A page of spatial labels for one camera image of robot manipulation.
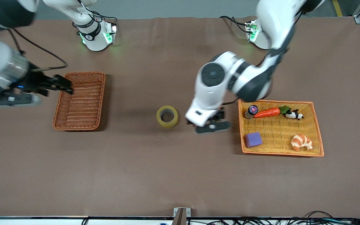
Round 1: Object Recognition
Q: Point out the yellowish clear tape roll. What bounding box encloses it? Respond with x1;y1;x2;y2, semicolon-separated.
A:
156;105;178;128

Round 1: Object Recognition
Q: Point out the brown wicker basket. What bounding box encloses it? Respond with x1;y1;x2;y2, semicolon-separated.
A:
52;72;106;131

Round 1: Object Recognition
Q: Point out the yellow wicker tray basket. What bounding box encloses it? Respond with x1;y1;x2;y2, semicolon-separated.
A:
238;99;324;157

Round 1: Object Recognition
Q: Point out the small bottle purple lid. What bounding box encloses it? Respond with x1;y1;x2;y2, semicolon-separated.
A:
245;105;259;119

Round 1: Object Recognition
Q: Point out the purple foam cube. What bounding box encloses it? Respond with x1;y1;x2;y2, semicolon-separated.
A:
245;132;263;148

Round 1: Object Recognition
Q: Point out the orange toy carrot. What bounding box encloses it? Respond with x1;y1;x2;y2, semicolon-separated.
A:
253;106;291;118

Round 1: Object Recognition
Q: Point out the metal base connector plate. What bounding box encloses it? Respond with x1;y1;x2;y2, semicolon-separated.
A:
103;23;117;45
245;20;259;43

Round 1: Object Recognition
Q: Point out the brown table cover mat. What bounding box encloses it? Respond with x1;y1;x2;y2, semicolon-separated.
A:
0;16;360;218

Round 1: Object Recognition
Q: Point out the black white toy panda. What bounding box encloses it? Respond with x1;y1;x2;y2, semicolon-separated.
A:
285;109;304;121

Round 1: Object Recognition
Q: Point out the toy croissant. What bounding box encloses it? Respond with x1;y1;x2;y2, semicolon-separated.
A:
291;134;313;152

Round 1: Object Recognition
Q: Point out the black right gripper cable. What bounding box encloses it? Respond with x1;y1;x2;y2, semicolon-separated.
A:
8;28;68;71

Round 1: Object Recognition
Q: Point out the black right base cable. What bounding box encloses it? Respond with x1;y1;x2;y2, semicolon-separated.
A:
72;0;118;32

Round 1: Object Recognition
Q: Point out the black base cable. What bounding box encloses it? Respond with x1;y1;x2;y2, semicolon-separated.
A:
219;16;250;34
72;0;118;32

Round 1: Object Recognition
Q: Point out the black left base cable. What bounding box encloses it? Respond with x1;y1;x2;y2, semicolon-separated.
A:
219;16;250;34

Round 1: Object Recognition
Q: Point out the metal table edge bracket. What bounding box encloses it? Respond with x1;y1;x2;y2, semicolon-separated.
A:
173;207;191;225

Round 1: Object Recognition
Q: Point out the black cable bundle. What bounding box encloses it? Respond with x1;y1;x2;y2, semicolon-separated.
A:
186;211;360;225

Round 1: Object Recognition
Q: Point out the white table edge rail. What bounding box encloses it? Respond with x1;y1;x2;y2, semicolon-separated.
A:
0;216;360;225

